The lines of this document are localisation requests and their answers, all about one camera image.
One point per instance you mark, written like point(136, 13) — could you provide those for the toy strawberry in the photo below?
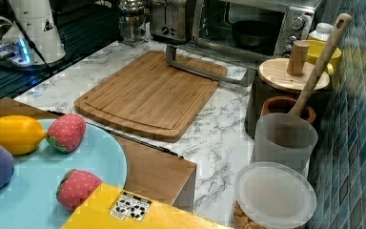
point(75, 187)
point(66, 133)

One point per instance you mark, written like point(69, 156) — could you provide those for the plastic jar with nuts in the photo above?
point(274, 196)

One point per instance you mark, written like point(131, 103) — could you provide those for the toy strawberry upper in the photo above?
point(66, 133)

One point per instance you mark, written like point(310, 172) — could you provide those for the toy strawberry lower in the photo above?
point(75, 187)

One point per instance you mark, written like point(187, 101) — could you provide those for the black pan inside oven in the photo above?
point(251, 34)

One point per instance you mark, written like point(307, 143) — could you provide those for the toy lemon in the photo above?
point(20, 134)

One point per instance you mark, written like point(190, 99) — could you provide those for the glass french press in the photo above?
point(132, 21)

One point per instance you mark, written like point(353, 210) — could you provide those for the white lidded small jar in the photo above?
point(321, 32)

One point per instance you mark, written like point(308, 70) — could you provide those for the glass oven door with handle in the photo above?
point(205, 69)

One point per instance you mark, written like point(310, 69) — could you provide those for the yellow ceramic container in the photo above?
point(314, 52)

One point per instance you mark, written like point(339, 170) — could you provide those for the bamboo cutting board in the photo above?
point(149, 98)

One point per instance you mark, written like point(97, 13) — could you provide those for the wooden spoon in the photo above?
point(340, 27)

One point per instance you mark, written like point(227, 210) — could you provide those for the dark canister with wooden lid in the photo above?
point(274, 80)

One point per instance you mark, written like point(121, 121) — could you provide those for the yellow box with label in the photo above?
point(109, 207)

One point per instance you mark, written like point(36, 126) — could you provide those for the silver toaster oven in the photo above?
point(213, 19)

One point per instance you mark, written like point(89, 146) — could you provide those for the frosted plastic cup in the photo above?
point(285, 139)

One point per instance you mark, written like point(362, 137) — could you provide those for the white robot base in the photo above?
point(30, 38)

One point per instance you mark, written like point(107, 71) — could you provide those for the silver two-slot toaster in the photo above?
point(172, 20)

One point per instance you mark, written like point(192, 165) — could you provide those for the brown wooden utensil cup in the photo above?
point(283, 104)

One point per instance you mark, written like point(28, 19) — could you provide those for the light blue plate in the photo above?
point(29, 201)

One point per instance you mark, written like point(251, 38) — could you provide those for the wooden drawer box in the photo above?
point(153, 172)

